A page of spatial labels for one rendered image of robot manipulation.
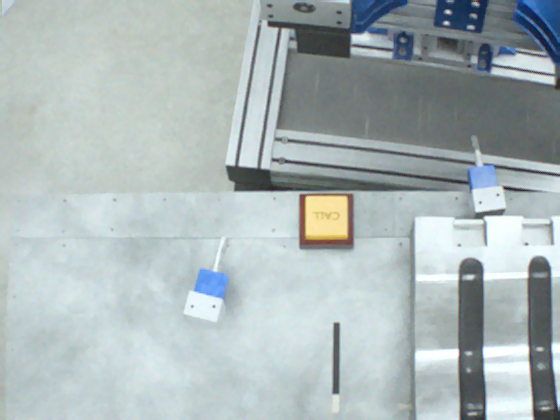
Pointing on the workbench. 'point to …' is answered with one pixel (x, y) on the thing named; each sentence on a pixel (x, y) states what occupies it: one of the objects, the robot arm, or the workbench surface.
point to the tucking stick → (336, 368)
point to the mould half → (431, 367)
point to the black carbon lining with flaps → (538, 340)
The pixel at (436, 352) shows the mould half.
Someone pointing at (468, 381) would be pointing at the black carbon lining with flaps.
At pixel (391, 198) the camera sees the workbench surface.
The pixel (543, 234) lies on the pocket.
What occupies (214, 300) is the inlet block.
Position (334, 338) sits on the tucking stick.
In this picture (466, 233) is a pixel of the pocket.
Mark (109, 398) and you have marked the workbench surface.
